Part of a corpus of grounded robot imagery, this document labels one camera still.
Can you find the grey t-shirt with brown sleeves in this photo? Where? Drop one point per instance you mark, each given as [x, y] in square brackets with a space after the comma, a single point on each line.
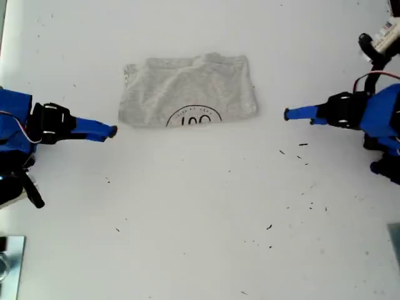
[187, 90]

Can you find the black camera stalk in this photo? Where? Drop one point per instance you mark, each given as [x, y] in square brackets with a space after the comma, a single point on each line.
[373, 76]

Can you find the white and black camera box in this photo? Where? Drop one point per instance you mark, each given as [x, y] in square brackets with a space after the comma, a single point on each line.
[386, 37]

